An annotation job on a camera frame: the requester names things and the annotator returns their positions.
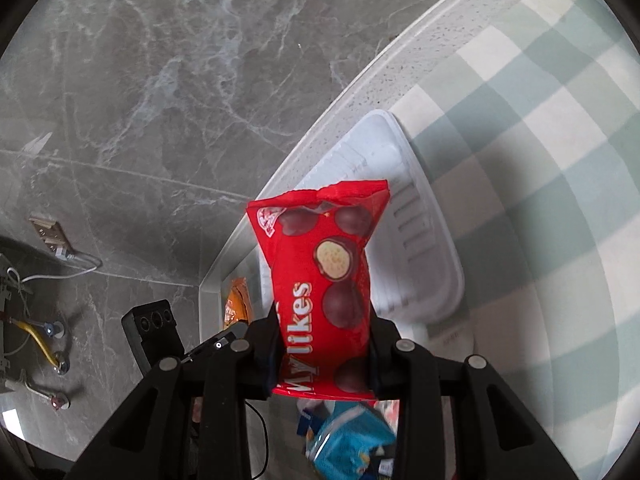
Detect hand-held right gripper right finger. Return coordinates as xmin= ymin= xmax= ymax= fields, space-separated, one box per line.
xmin=371 ymin=314 xmax=587 ymax=480

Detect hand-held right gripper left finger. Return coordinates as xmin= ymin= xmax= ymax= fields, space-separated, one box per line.
xmin=65 ymin=304 xmax=282 ymax=480

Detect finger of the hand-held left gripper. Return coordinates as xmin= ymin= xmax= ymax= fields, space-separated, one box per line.
xmin=182 ymin=322 xmax=250 ymax=362

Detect red chocolate ball snack packet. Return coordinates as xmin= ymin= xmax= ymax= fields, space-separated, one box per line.
xmin=246 ymin=179 xmax=391 ymax=402

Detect blue bread snack packet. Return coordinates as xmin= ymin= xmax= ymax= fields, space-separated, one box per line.
xmin=297 ymin=406 xmax=326 ymax=438

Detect white plastic tray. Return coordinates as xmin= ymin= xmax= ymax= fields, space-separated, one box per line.
xmin=260 ymin=108 xmax=466 ymax=332

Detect orange snack packet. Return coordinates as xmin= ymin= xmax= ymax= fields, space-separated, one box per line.
xmin=223 ymin=277 xmax=254 ymax=328

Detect teal snack packet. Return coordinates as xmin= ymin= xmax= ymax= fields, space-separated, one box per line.
xmin=305 ymin=402 xmax=399 ymax=477

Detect black cable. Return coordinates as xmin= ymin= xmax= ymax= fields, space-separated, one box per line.
xmin=244 ymin=401 xmax=272 ymax=479

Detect white cable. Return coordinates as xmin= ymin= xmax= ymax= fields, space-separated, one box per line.
xmin=6 ymin=251 xmax=104 ymax=288

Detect yellow hose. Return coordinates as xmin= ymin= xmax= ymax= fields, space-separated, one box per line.
xmin=16 ymin=319 xmax=63 ymax=368

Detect wall socket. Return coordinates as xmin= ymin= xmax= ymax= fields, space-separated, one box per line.
xmin=28 ymin=215 xmax=72 ymax=261

